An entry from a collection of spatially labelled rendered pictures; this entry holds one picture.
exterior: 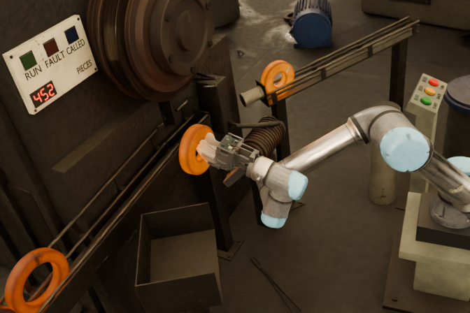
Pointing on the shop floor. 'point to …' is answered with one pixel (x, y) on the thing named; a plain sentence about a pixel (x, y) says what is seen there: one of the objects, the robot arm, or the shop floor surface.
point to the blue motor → (312, 22)
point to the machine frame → (84, 132)
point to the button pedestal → (425, 119)
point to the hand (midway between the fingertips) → (196, 144)
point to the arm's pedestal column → (424, 286)
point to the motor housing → (263, 137)
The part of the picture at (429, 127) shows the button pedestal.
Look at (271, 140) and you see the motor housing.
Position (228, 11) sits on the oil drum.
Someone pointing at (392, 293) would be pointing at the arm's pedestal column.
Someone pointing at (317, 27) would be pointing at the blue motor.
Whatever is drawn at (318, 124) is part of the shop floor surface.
